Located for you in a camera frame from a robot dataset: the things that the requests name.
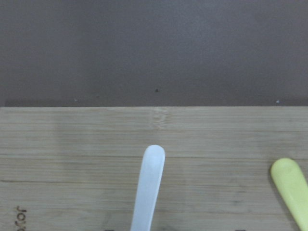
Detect white plastic spoon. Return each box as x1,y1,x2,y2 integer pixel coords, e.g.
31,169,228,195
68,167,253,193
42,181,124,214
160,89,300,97
130,145,166,231

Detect bamboo cutting board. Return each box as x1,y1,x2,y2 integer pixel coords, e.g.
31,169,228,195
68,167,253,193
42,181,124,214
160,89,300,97
0,106,308,231

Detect yellow plastic knife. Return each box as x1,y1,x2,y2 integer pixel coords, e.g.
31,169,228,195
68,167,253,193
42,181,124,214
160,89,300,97
270,158,308,231

